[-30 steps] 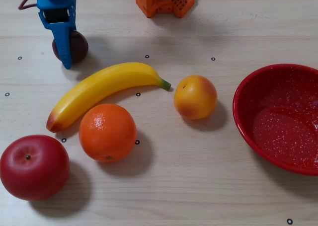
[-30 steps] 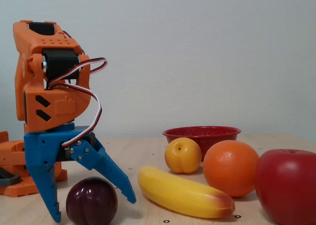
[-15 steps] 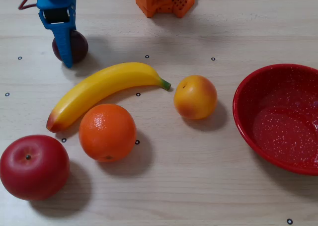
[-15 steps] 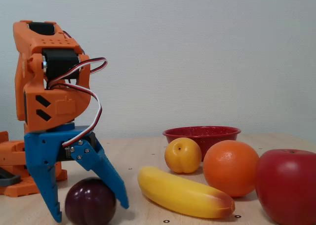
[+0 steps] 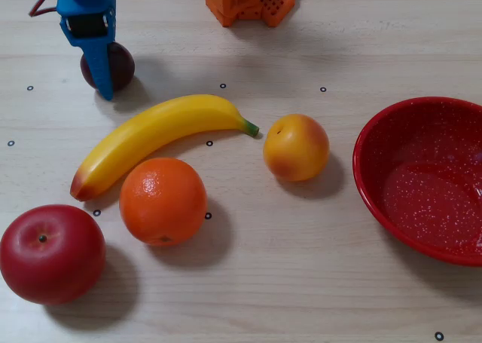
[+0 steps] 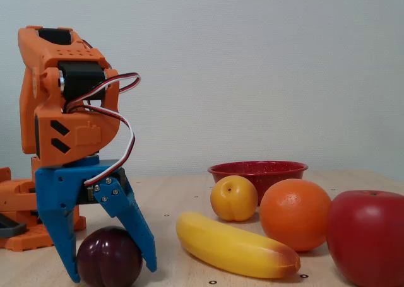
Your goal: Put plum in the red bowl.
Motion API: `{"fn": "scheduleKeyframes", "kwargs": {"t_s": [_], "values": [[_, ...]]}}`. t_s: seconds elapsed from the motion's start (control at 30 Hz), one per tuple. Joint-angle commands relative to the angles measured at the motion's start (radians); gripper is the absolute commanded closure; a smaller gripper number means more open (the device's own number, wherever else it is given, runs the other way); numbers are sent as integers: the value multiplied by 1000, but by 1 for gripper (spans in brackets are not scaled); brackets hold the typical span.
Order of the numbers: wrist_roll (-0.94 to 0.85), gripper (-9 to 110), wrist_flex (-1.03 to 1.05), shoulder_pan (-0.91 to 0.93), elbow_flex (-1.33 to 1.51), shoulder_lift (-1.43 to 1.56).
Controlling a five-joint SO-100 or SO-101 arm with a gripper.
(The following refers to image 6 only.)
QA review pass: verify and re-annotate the orange robot base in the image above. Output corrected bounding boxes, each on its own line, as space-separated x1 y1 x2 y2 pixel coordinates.
0 156 86 252

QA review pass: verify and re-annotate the dark purple plum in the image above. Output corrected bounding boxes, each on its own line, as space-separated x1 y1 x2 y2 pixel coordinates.
76 226 143 287

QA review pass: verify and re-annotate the orange fruit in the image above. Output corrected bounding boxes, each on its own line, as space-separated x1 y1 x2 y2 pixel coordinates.
259 179 332 252

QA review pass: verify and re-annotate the yellow plastic banana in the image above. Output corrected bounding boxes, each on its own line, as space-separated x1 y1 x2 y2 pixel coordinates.
175 211 301 279

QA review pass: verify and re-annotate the red white black servo cable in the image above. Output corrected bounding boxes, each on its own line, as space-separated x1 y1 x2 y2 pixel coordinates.
64 72 141 187

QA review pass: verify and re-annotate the black table clamp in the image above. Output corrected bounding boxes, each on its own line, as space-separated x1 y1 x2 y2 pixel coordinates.
0 213 27 238

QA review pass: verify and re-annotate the red speckled enamel bowl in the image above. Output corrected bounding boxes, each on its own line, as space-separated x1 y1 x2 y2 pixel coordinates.
207 160 309 206

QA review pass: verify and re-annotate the red apple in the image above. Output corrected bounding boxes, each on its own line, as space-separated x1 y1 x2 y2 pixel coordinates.
326 190 404 287

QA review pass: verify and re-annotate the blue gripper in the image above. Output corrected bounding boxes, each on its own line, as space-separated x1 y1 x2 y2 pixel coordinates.
34 156 158 283

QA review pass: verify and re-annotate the yellow-orange peach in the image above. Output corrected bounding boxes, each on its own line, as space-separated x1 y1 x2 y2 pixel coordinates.
210 175 259 222

